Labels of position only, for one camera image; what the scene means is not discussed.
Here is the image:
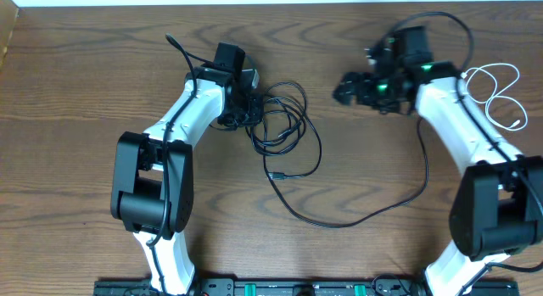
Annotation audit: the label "black USB cable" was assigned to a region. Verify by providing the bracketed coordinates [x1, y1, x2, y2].
[245, 81, 430, 229]

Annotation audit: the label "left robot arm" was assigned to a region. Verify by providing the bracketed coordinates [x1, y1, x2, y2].
[110, 42, 262, 295]

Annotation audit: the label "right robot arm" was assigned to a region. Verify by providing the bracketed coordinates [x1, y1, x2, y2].
[333, 26, 542, 295]

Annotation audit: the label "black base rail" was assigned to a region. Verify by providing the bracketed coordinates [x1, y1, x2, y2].
[92, 278, 520, 296]

